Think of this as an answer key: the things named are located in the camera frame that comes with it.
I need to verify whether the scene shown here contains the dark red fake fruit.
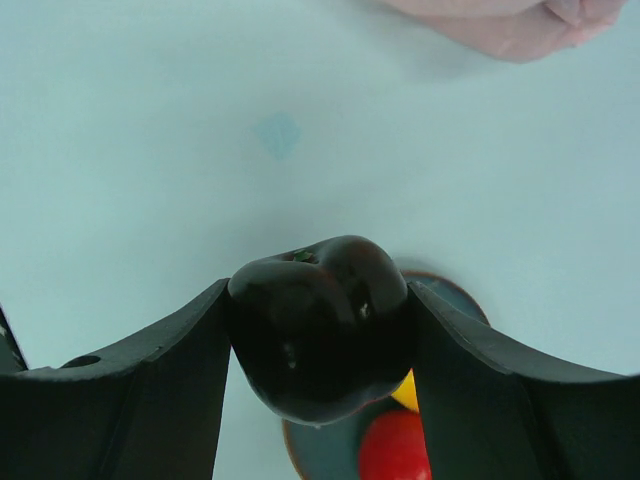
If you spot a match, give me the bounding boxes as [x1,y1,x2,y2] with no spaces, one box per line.
[225,235,417,426]

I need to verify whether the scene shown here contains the blue ceramic plate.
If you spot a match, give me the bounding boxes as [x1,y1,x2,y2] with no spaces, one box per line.
[280,269,491,480]

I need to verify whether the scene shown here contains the yellow fake fruit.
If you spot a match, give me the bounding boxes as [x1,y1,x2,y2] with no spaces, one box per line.
[391,370,419,413]

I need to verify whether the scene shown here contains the red fake apple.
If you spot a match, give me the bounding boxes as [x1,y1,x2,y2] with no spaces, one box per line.
[358,410,432,480]

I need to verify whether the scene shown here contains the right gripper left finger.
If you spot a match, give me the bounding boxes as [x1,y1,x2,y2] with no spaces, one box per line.
[1,281,230,479]

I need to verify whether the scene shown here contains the pink plastic bag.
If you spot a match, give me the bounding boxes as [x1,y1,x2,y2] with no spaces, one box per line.
[386,0,626,63]

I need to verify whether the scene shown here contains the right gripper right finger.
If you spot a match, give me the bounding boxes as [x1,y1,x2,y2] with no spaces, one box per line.
[410,283,639,479]

